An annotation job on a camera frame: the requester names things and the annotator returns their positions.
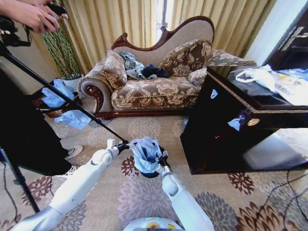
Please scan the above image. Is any translucent blue garbage bag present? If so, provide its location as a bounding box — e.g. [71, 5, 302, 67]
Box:
[130, 136, 161, 173]

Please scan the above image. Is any black round trash bin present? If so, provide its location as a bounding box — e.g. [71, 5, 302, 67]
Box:
[136, 145, 167, 179]

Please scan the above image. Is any black handheld controller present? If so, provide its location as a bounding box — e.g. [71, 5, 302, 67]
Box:
[46, 1, 67, 15]

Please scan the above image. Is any crumpled blue plastic bag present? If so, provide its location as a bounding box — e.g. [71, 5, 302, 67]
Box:
[53, 110, 93, 130]
[41, 78, 76, 108]

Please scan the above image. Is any white plastic bag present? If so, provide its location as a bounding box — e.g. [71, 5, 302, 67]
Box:
[234, 64, 278, 94]

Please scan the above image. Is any white printed paper bag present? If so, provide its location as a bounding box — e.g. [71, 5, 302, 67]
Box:
[273, 69, 308, 106]

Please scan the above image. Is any dark wooden cabinet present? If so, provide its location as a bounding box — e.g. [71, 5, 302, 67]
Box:
[180, 66, 308, 176]

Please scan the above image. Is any white sneaker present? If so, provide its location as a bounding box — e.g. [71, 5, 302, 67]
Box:
[64, 165, 79, 177]
[64, 145, 84, 161]

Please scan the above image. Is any floral chaise sofa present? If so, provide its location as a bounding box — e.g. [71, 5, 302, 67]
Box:
[77, 15, 257, 119]

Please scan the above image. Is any white robot front shell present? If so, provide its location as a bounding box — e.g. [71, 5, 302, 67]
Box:
[122, 216, 186, 231]

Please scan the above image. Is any dark blue crumpled clothing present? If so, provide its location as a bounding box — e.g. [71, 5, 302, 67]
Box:
[141, 63, 170, 79]

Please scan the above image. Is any grey-green crumpled clothing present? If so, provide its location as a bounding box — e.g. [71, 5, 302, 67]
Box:
[118, 50, 146, 80]

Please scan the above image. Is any black tripod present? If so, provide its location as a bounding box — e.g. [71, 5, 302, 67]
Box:
[0, 46, 130, 214]

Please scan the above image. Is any white plant pot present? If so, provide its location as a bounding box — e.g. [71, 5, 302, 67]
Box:
[62, 74, 85, 97]

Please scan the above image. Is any small floral bolster cushion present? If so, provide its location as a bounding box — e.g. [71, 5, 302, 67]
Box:
[187, 68, 208, 87]

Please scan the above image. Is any blue hanging tag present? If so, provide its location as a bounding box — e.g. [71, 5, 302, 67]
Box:
[227, 110, 251, 132]

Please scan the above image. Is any small dark side table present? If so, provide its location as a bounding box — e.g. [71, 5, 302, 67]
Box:
[30, 81, 84, 119]

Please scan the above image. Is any gold oval label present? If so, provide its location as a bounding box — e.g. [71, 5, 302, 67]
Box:
[247, 117, 260, 128]

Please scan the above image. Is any large floral cushion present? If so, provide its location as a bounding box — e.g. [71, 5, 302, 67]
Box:
[159, 39, 213, 78]

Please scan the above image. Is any person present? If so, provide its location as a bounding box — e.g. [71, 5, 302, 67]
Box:
[0, 69, 73, 177]

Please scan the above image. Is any beige pleated curtain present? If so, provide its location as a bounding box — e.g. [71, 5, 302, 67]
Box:
[166, 0, 278, 59]
[56, 0, 159, 76]

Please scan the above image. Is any dark wooden door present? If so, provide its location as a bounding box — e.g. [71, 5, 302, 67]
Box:
[263, 4, 308, 73]

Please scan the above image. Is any black device on tripod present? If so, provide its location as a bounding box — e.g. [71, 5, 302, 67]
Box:
[0, 16, 32, 48]

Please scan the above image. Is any black floor cable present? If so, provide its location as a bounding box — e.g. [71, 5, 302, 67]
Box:
[0, 162, 19, 228]

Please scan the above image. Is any silver door handle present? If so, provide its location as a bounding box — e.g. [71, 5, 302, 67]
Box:
[281, 26, 308, 52]

